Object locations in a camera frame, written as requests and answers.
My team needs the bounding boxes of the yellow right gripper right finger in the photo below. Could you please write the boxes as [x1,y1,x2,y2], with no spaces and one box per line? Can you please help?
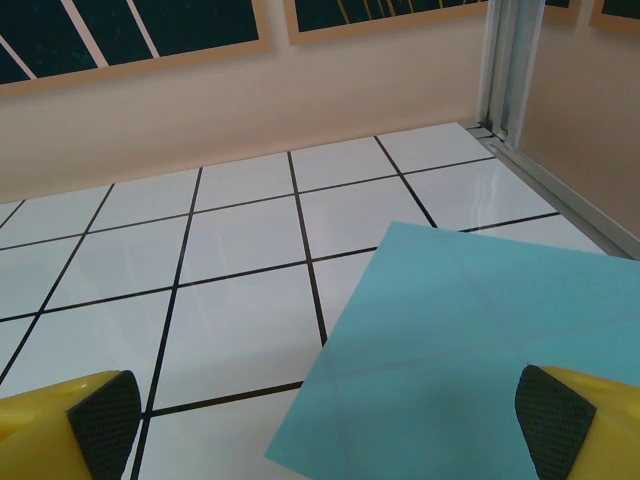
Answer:
[514,364,640,480]

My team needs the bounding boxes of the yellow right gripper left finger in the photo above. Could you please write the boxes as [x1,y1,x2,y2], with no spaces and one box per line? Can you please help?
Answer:
[0,369,144,480]

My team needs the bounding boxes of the teal cloth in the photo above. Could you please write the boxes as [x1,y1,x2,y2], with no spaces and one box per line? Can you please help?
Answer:
[263,220,640,480]

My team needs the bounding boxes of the aluminium side rail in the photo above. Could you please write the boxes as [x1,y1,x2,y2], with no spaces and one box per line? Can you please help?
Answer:
[469,124,640,261]

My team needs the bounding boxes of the aluminium corner post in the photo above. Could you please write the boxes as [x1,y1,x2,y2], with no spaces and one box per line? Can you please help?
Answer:
[477,0,544,146]

